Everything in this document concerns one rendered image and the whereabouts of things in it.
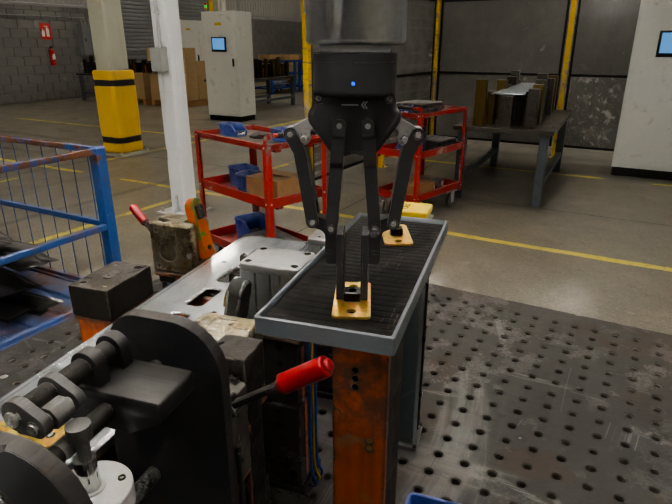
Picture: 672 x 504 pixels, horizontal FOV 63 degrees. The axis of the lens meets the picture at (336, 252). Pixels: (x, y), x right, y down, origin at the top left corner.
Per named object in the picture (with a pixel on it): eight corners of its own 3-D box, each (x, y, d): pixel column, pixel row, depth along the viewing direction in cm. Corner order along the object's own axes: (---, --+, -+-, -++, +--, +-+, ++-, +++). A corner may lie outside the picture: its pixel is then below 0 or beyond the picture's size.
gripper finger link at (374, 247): (368, 211, 54) (399, 212, 54) (368, 259, 56) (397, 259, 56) (368, 216, 53) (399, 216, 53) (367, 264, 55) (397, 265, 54)
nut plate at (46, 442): (-14, 434, 61) (-17, 426, 61) (14, 414, 65) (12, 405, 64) (46, 450, 59) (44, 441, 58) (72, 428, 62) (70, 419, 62)
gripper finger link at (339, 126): (349, 120, 48) (333, 118, 49) (335, 238, 52) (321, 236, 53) (350, 115, 52) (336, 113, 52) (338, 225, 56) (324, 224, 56)
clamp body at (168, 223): (178, 348, 137) (162, 209, 124) (231, 358, 133) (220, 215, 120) (153, 371, 128) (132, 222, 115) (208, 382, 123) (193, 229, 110)
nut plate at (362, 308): (336, 283, 61) (336, 273, 60) (370, 284, 61) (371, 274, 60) (331, 319, 53) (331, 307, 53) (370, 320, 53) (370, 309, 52)
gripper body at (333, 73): (401, 49, 52) (397, 147, 55) (311, 49, 52) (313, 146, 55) (405, 49, 45) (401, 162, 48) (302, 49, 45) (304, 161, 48)
